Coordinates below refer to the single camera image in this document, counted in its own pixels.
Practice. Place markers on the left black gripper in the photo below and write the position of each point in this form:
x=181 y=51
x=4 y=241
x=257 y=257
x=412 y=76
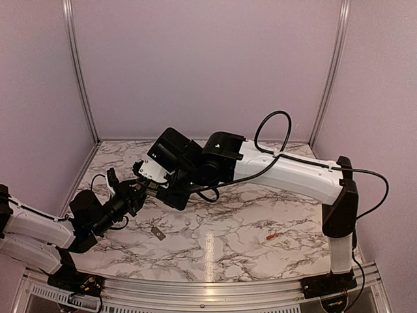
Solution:
x=131 y=195

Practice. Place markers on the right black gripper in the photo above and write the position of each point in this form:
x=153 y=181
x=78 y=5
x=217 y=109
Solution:
x=178 y=203

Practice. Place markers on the grey battery cover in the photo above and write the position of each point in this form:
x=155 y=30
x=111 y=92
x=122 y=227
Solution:
x=158 y=233

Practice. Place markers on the orange battery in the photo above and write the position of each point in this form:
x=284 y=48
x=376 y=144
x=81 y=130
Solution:
x=273 y=236

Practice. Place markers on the grey remote control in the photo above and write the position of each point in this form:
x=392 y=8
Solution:
x=150 y=188

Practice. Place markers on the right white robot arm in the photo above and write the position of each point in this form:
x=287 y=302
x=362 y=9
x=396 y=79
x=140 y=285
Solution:
x=329 y=182

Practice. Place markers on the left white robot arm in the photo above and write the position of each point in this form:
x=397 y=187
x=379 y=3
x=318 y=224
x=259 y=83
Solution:
x=42 y=240

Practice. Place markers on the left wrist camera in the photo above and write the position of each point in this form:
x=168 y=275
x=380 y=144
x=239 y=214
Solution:
x=112 y=181

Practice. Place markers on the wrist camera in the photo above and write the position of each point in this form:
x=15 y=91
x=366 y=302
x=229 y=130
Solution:
x=112 y=181
x=151 y=170

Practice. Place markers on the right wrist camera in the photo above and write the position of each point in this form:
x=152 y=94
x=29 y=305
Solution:
x=151 y=170

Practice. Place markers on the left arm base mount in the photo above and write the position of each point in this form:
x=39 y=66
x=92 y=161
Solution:
x=77 y=282

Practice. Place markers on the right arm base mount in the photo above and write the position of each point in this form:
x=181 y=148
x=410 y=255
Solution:
x=323 y=285

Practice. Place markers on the left aluminium frame post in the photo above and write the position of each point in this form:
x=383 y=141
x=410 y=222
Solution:
x=78 y=73

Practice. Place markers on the aluminium frame post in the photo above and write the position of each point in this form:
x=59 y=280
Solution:
x=78 y=73
x=337 y=54

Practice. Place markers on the front aluminium rail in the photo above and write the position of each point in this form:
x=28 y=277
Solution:
x=137 y=295

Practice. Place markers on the right aluminium frame post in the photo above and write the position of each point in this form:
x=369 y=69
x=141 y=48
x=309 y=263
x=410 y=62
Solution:
x=337 y=54

